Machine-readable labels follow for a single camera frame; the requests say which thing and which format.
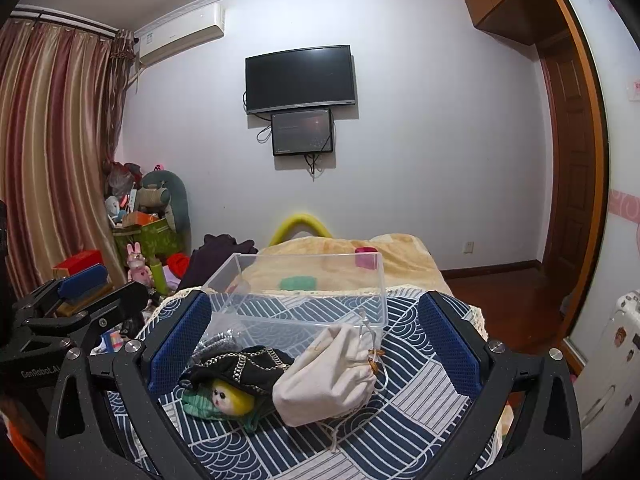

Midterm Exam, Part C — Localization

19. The bagged grey knit item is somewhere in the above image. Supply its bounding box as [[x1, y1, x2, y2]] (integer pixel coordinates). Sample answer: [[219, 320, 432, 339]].
[[190, 330, 250, 364]]

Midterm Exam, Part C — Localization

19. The green knit doll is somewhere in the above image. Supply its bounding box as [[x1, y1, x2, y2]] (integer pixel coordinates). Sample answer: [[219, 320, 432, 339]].
[[181, 379, 274, 432]]

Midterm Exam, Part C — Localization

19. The black hat with silver chain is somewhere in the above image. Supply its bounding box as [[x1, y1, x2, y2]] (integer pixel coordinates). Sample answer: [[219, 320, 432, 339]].
[[179, 346, 294, 396]]

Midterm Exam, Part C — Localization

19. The cream drawstring pouch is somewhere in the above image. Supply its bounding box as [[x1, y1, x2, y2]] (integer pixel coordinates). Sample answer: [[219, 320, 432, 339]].
[[272, 316, 390, 452]]

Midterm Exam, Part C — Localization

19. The red soft object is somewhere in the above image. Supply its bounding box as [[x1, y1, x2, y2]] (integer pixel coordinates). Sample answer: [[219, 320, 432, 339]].
[[166, 252, 190, 278]]

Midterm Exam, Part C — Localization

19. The pink rabbit figure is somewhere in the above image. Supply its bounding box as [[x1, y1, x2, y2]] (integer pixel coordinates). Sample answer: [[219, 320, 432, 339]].
[[127, 242, 153, 288]]

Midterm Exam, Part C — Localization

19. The green cylinder bottle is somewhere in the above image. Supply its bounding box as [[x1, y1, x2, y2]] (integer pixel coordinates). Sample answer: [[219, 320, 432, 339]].
[[149, 258, 170, 296]]

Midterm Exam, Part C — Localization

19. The green storage box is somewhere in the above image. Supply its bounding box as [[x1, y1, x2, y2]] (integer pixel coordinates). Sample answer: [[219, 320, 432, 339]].
[[112, 219, 184, 266]]

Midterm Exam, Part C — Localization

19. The dark purple garment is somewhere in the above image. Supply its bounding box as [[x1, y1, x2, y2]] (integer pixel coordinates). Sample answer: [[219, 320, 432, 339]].
[[178, 234, 258, 290]]

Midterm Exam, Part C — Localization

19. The grey green plush toy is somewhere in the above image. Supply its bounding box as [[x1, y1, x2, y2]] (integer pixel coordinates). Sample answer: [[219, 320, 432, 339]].
[[134, 170, 190, 233]]

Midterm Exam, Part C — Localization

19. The blue patterned tablecloth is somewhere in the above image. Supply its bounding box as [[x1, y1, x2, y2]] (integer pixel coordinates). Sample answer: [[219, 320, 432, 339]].
[[160, 287, 471, 479]]

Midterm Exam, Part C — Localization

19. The white appliance with stickers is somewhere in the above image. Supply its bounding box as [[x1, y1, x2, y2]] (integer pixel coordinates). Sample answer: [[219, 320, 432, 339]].
[[574, 290, 640, 471]]

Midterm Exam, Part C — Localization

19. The clear plastic storage box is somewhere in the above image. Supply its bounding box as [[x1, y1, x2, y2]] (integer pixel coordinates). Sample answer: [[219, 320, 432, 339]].
[[203, 254, 388, 358]]

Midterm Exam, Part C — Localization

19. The beige plush blanket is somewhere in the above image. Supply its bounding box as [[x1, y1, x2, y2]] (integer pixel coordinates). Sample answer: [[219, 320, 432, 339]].
[[233, 234, 451, 295]]

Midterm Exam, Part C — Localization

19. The yellow curved tube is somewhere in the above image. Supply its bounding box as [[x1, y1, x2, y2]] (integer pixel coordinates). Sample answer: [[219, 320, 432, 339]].
[[269, 212, 333, 246]]

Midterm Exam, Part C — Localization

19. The striped brown curtain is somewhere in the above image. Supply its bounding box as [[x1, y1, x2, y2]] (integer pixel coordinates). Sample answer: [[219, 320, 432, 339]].
[[1, 18, 134, 296]]

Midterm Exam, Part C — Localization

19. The brown wooden door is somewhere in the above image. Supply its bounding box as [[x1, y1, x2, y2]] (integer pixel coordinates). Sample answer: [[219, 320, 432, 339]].
[[537, 29, 609, 331]]

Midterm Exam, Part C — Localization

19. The white air conditioner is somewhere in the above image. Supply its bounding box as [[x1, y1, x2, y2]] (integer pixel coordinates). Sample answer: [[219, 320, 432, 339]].
[[139, 3, 226, 66]]

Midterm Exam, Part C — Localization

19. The wooden overhead cabinet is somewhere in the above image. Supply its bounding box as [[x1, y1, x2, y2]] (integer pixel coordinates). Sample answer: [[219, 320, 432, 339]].
[[465, 0, 566, 46]]

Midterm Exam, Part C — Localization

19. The small wall monitor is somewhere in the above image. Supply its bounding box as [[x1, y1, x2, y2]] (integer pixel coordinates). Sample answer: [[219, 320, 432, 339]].
[[271, 108, 334, 156]]

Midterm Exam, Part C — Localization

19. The large wall television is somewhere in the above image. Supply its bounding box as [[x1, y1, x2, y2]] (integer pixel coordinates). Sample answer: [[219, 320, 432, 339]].
[[245, 44, 357, 115]]

